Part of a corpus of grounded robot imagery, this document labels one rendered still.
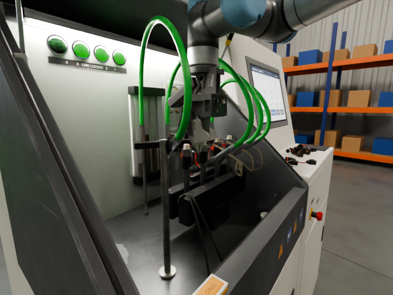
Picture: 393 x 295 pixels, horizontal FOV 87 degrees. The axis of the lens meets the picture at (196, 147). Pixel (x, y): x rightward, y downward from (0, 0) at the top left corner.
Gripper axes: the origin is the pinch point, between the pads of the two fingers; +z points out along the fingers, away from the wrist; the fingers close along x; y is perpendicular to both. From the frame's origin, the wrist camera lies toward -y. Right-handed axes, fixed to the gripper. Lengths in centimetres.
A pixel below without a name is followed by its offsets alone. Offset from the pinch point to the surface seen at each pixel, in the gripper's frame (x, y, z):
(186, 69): -15.6, 10.4, -17.0
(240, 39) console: 47, -13, -40
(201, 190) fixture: 2.2, 0.1, 13.1
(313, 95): 552, -73, -38
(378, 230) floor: 219, 58, 111
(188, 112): -15.5, 10.6, -9.9
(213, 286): -21.4, 20.4, 14.9
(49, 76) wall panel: -22.7, -31.6, -18.8
